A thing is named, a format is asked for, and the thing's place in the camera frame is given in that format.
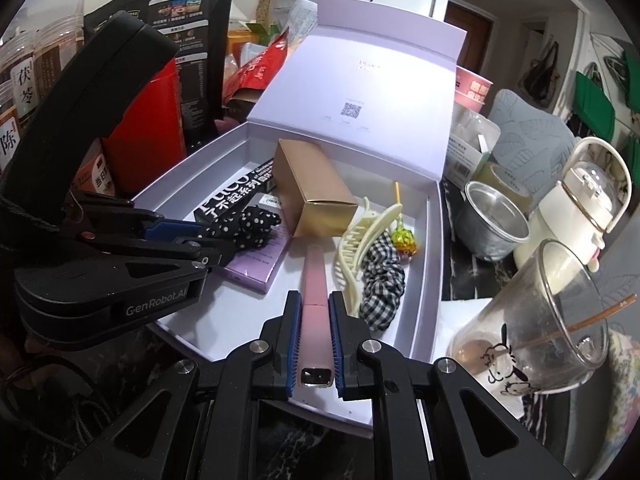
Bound white paper napkin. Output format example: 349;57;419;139
430;297;501;366

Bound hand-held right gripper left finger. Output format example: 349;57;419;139
57;290;306;480

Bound brown wooden door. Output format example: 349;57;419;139
442;0;501;73

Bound purple cosmetics box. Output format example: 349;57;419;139
222;195;293;295

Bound grey foil pouch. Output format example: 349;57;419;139
272;0;321;31

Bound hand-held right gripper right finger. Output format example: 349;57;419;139
327;292;576;480

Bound small clear jar orange contents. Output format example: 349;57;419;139
75;140;118;196

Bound black polka dot scrunchie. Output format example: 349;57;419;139
197;205;282;251

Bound green tote bag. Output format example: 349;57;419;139
574;71;616;143
622;50;640;111

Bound black printed stand-up pouch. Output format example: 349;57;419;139
82;0;236;158

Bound clear tape roll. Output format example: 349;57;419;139
472;162;533;211

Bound metal bowl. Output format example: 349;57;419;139
454;180;531;261

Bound long black cosmetics box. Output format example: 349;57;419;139
192;159;278;226

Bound gold cardboard box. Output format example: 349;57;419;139
272;138;358;238

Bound floral cloth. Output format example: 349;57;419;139
590;330;640;480

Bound clear jar blackish contents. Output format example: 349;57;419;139
0;30;51;116

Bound grey quilted chair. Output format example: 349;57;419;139
487;89;576;196

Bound brown stirring stick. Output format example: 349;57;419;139
520;294;638;353

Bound pink paper cup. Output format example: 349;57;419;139
454;66;493;111

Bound pink hair straightener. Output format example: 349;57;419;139
299;244;336;388

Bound cream hair claw clip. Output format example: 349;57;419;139
334;197;403;318

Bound lavender gift box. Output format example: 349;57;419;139
134;0;468;428

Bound dark handbag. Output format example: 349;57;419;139
517;40;561;108

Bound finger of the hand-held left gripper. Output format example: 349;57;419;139
67;192;201;241
80;235;236;271

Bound clear jar dark brown contents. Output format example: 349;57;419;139
35;15;86;86

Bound white water bottle with handle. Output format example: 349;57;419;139
512;136;633;273

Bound red snack bag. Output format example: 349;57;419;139
222;30;291;103

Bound white medicine box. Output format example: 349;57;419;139
445;110;501;186

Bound yellow-green lollipop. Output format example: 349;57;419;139
390;181;418;256

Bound black white gingham scrunchie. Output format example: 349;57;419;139
357;232;407;333

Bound red cylindrical canister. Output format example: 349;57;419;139
102;57;188;196

